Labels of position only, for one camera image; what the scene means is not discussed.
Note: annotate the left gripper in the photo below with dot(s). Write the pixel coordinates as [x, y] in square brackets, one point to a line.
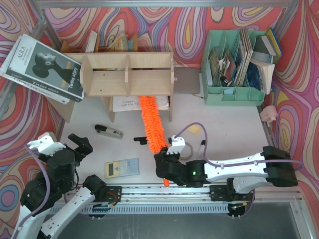
[75, 148]

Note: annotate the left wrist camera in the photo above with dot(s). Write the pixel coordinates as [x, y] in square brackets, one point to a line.
[46, 144]

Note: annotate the black binder clip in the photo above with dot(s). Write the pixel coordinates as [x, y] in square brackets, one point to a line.
[141, 140]

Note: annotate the yellow blue calculator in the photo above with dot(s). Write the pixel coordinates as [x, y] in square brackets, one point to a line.
[122, 168]

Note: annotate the grey laptop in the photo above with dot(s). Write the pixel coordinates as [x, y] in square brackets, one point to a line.
[186, 80]

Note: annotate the wooden bookshelf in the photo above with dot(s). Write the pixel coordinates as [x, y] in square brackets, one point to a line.
[110, 74]

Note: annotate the pink piggy figure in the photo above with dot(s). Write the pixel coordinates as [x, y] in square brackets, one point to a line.
[268, 115]

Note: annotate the spiral notebook under shelf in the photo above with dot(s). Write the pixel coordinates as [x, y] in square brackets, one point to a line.
[132, 103]

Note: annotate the open book in organizer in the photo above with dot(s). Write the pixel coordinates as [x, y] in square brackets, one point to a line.
[265, 71]

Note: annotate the clear tape roll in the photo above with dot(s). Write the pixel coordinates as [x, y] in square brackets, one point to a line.
[187, 152]

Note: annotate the yellow sticky note pad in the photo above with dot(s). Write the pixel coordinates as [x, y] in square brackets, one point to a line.
[195, 129]

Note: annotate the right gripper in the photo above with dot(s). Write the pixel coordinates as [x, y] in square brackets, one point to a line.
[160, 162]

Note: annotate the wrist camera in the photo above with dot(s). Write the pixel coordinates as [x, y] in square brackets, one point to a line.
[177, 144]
[46, 144]

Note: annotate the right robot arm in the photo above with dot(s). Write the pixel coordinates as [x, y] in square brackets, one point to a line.
[272, 166]

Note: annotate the green plastic file organizer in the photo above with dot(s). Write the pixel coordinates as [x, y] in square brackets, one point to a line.
[223, 68]

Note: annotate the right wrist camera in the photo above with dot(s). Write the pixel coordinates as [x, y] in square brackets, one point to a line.
[177, 144]

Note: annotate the orange chenille duster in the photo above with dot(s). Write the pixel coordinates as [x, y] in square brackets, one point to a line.
[152, 122]

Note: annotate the blue yellow book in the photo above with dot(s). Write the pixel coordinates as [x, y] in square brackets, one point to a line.
[268, 44]

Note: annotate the white black stapler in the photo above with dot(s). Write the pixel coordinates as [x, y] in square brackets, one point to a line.
[107, 131]

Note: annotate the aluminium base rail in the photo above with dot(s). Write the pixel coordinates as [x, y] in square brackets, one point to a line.
[158, 194]

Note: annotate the Twins story magazine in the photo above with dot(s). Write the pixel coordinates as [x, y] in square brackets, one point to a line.
[43, 69]

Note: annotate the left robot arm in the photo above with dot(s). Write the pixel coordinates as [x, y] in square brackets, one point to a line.
[39, 196]

